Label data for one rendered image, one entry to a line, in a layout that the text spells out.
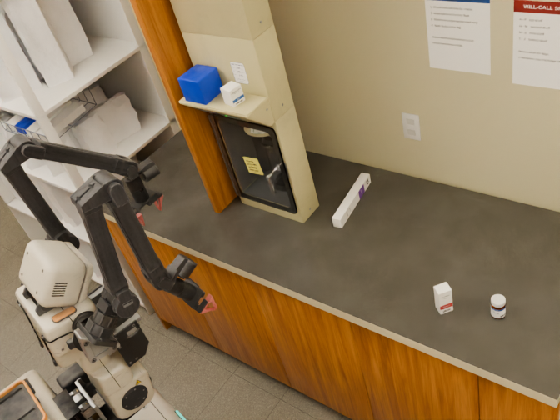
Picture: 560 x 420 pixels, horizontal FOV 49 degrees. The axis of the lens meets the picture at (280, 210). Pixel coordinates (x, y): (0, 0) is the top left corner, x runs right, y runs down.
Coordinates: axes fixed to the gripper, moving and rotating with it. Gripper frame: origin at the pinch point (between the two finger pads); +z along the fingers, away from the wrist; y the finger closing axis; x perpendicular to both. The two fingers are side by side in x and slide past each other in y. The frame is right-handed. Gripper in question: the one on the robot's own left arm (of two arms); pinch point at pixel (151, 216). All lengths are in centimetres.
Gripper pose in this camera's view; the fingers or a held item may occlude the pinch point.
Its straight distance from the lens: 239.1
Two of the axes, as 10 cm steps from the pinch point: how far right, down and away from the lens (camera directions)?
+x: -7.8, -2.5, 5.8
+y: 5.8, -6.3, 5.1
